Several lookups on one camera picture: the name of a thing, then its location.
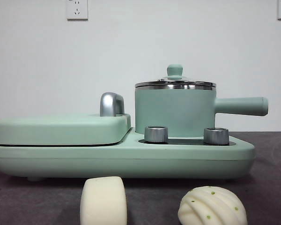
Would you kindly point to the smooth white steamed bun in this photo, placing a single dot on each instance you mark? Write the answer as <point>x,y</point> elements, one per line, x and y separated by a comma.
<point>103,201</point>

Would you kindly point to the glass pot lid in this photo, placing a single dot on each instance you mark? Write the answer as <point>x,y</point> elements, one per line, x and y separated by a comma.
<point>175,70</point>

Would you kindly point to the pleated bun with green dots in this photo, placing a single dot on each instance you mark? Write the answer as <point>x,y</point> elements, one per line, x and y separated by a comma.
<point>210,208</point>

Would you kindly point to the mint green breakfast machine base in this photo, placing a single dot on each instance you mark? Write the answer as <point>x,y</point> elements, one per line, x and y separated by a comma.
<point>131,161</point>

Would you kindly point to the silver control knob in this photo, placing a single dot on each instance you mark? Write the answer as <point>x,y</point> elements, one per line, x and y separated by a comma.
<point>216,136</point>
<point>155,134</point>

